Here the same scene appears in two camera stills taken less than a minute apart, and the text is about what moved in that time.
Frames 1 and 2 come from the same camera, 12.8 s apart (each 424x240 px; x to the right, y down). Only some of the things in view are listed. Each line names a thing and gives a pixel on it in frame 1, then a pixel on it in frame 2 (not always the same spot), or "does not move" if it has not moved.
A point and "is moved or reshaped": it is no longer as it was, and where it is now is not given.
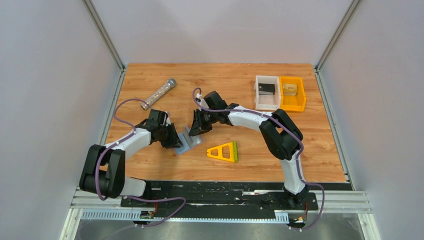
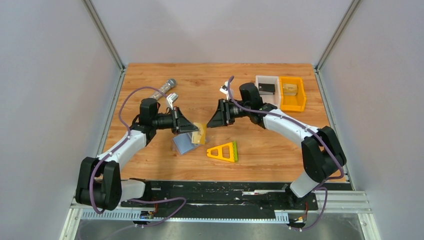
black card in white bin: x=264 y=89 does not move
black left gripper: x=168 y=136 to x=177 y=120
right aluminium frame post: x=321 y=62 does not move
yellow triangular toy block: x=220 y=155 does not move
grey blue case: x=188 y=142 is moved or reshaped
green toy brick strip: x=235 y=151 does not move
